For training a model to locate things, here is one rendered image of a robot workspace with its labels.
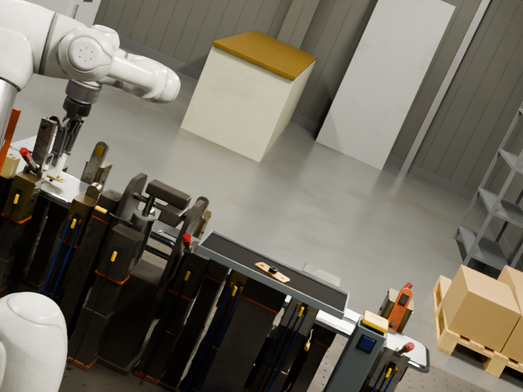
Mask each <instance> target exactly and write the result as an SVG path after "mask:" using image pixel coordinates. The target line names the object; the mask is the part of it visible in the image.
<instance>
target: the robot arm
mask: <svg viewBox="0 0 523 392"><path fill-rule="evenodd" d="M119 44H120V42H119V37H118V33H117V32H116V31H115V30H112V29H110V28H108V27H105V26H101V25H93V26H91V27H90V28H87V26H86V25H84V24H82V23H80V22H78V21H76V20H74V19H72V18H69V17H67V16H64V15H62V14H60V13H57V12H53V11H51V10H48V9H46V8H44V7H42V6H40V5H36V4H33V3H30V2H25V1H23V0H0V150H1V147H2V143H3V139H4V137H5V132H6V129H7V126H8V123H9V118H10V116H11V113H12V108H13V105H14V103H15V99H16V94H17V93H18V92H20V91H21V90H22V89H23V88H24V87H25V86H26V85H27V83H28V82H29V81H30V79H31V78H32V76H33V73H34V74H38V75H43V76H47V77H52V78H56V79H68V85H67V86H66V89H65V93H66V95H67V96H66V98H65V101H64V103H63V109H64V110H66V112H67V114H66V115H65V116H64V118H63V121H62V123H59V125H58V130H57V133H56V136H55V139H54V144H53V147H52V150H51V153H53V156H52V158H51V161H50V164H49V167H48V169H47V175H48V176H49V177H52V178H54V179H55V178H56V177H60V175H61V171H62V168H63V166H64V163H65V160H66V157H67V155H68V156H70V155H71V153H70V152H71V151H72V147H73V146H74V143H75V140H76V138H77V136H78V133H79V131H80V128H81V127H82V125H83V123H84V120H83V119H82V117H88V116H89V114H90V111H91V108H92V104H95V103H96V102H97V98H98V96H99V94H100V91H101V89H102V85H107V86H113V87H116V88H117V89H120V90H122V91H123V92H125V93H127V94H128V95H130V96H133V97H135V98H137V99H140V100H144V101H146V102H151V103H160V104H164V103H170V102H171V101H173V100H175V98H176V97H177V95H178V92H179V89H180V86H181V83H180V80H179V78H178V76H177V75H176V74H175V73H174V72H173V71H172V70H171V69H169V68H168V67H166V66H164V65H162V64H161V63H159V62H157V61H154V60H152V59H150V58H146V57H143V56H138V55H133V54H129V53H127V52H125V51H123V50H121V49H120V48H119ZM67 343H68V339H67V330H66V324H65V318H64V316H63V314H62V312H61V311H60V309H59V307H58V305H57V304H56V303H55V302H54V301H53V300H51V299H49V298H47V297H46V296H42V295H41V294H37V293H34V292H20V293H13V294H9V295H7V296H4V297H2V298H1V299H0V392H58V389H59V387H60V384H61V379H62V376H63V372H64V369H65V362H66V358H67Z"/></svg>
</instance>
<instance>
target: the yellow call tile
mask: <svg viewBox="0 0 523 392"><path fill-rule="evenodd" d="M362 323H363V324H366V325H368V326H369V327H371V328H372V329H374V330H379V331H381V332H383V333H385V334H386V333H387V331H388V320H386V319H384V318H382V317H379V316H378V315H376V314H374V313H371V312H369V311H367V310H365V311H364V313H363V321H362Z"/></svg>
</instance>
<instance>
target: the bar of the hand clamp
mask: <svg viewBox="0 0 523 392"><path fill-rule="evenodd" d="M59 123H60V121H59V118H58V117H56V116H51V117H50V118H49V119H47V117H46V116H45V117H42V118H41V122H40V127H39V130H38V133H37V138H36V141H35V144H34V147H33V153H32V157H33V161H34V162H35V163H36V164H37V165H39V169H38V172H37V177H39V175H40V172H41V170H42V169H44V168H45V165H46V162H47V157H48V153H49V151H50V147H51V143H52V139H53V137H54V132H55V129H56V126H58V125H59Z"/></svg>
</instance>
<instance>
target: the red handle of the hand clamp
mask: <svg viewBox="0 0 523 392"><path fill-rule="evenodd" d="M19 153H20V155H21V156H22V157H23V159H24V161H25V162H26V163H27V164H28V166H29V167H30V169H31V170H32V172H33V173H35V174H37V172H38V169H39V168H38V167H37V165H36V163H35V162H34V161H33V157H32V156H31V154H30V152H29V150H28V149H27V148H25V147H23V148H21V149H20V150H19Z"/></svg>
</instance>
